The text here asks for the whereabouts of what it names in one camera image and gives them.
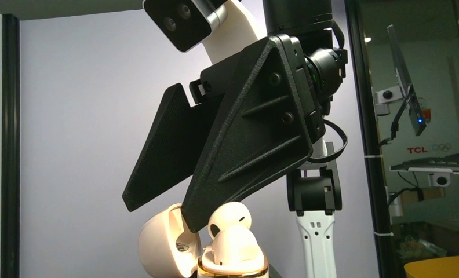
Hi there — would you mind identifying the beige earbud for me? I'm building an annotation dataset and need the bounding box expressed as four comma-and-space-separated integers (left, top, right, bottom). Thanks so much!
207, 202, 252, 239

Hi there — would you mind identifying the black right frame post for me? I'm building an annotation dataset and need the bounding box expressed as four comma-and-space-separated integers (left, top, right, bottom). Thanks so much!
345, 1, 397, 277

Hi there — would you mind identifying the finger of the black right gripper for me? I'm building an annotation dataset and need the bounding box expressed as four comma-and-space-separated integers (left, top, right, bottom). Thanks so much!
122, 83, 223, 212

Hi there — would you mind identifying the black left frame post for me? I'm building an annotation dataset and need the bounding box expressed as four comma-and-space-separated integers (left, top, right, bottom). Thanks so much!
0, 14, 21, 277

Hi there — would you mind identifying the black frame post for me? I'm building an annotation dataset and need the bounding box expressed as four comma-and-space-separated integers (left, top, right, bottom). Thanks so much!
0, 14, 21, 277
345, 1, 397, 277

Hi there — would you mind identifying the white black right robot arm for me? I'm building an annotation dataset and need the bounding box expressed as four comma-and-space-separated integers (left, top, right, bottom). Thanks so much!
122, 1, 348, 277

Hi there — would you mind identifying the yellow plastic bin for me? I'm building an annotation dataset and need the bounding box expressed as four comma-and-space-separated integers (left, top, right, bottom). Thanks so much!
404, 256, 459, 278

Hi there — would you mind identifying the beige earbud charging case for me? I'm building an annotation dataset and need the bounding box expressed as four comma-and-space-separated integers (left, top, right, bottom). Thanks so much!
138, 203, 271, 277

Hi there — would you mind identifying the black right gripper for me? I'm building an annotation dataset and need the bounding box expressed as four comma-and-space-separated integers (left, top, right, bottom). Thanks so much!
181, 35, 325, 232

